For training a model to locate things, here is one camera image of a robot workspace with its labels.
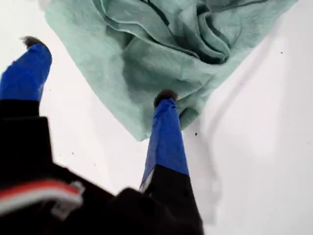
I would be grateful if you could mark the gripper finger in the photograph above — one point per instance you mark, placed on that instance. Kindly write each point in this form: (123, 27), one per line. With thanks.
(24, 73)
(167, 147)

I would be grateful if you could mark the pale green T-shirt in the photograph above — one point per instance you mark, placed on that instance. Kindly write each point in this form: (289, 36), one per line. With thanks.
(110, 61)

